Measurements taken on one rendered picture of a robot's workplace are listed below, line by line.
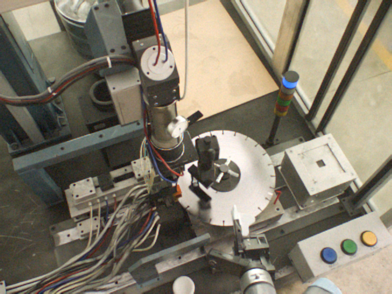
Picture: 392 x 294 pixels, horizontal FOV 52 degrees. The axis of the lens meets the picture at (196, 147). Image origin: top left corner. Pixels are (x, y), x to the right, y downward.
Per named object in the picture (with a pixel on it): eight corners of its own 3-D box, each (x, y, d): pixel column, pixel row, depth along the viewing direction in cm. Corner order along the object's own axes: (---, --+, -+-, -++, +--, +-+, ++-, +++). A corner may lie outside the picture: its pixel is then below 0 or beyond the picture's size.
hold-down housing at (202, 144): (213, 164, 115) (216, 127, 97) (217, 179, 113) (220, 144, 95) (194, 168, 114) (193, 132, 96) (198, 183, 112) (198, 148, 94)
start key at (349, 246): (349, 239, 123) (352, 237, 121) (356, 251, 121) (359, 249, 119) (338, 244, 122) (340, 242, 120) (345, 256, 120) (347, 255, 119)
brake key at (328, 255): (329, 247, 122) (332, 246, 120) (336, 260, 120) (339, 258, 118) (318, 252, 121) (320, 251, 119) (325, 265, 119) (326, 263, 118)
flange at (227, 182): (223, 198, 123) (224, 195, 121) (198, 174, 127) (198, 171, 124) (248, 175, 127) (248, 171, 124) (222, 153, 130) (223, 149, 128)
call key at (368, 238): (369, 231, 124) (371, 229, 122) (376, 243, 122) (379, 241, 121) (358, 235, 123) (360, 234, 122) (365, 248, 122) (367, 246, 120)
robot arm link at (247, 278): (242, 305, 93) (242, 280, 89) (239, 290, 97) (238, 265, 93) (274, 302, 93) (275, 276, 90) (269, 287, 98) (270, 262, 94)
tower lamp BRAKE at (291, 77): (293, 74, 123) (294, 68, 120) (300, 86, 121) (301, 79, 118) (279, 79, 122) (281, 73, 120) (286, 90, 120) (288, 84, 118)
